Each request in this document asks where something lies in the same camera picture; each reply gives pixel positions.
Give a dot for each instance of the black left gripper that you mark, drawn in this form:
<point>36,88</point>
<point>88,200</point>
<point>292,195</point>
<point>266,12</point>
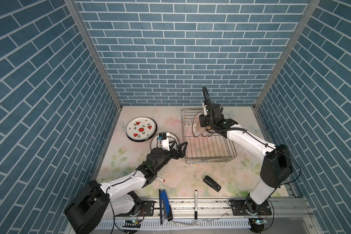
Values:
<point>180,154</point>

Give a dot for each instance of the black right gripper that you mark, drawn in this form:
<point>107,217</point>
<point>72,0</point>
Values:
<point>202,120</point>

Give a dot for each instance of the floral patterned plate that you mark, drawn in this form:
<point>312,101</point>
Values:
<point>207,132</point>
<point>173,140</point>

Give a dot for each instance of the black rimmed cream plate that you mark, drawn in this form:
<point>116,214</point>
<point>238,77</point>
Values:
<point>146,139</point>

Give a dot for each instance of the watermelon pattern white plate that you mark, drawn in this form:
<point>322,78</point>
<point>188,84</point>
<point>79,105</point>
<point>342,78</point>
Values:
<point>141,128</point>

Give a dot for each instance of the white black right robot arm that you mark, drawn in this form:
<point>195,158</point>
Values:
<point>276,164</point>

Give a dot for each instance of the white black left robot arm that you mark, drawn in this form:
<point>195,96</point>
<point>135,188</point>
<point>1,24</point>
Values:
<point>98,201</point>

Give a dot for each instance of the orange sunburst white plate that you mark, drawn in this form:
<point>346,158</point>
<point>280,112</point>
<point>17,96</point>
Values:
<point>197,129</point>

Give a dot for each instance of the red white marker pen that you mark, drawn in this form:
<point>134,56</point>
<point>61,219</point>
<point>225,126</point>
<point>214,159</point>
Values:
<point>160,179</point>

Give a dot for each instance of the black stapler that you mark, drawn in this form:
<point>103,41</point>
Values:
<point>212,183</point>

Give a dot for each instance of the black white marker pen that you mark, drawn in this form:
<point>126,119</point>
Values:
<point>196,205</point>

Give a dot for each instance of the blue black box cutter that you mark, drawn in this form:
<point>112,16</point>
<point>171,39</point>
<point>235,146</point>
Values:
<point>165,208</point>

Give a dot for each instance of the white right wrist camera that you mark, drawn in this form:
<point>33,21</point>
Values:
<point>205,110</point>

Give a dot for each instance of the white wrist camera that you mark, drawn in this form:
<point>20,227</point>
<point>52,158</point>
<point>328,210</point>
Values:
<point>205,110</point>
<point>163,141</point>

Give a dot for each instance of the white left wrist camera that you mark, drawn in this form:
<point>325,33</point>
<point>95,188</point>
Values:
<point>163,141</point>

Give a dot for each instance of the chrome wire dish rack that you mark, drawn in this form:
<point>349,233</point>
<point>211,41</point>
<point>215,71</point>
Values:
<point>204,149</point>

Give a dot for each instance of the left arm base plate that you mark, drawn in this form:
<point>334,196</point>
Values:
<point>145,208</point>

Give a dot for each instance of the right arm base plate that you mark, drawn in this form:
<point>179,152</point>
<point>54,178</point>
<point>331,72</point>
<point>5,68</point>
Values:
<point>244,207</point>

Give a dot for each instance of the white slotted cable duct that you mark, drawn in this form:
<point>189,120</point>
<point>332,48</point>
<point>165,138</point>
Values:
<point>179,224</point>

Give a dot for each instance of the aluminium front rail frame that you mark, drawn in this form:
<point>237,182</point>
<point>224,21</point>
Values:
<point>290,216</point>

